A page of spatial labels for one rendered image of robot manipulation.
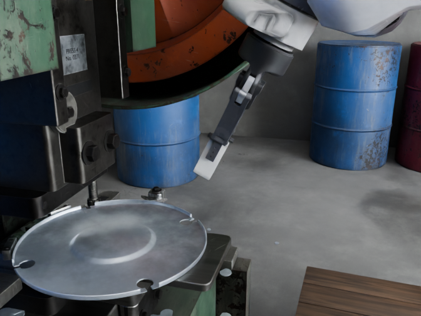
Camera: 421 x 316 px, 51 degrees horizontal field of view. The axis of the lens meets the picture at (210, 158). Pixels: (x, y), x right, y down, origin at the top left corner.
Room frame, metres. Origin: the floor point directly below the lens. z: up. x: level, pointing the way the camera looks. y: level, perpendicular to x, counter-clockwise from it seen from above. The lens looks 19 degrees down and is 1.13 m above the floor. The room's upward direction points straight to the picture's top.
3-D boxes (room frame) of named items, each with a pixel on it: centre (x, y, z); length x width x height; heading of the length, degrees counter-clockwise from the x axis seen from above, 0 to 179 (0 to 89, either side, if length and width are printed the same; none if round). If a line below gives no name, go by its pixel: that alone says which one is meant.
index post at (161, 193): (0.78, 0.10, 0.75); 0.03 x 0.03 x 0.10; 75
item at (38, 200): (0.64, 0.28, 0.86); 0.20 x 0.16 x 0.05; 165
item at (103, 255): (0.61, 0.15, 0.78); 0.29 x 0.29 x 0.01
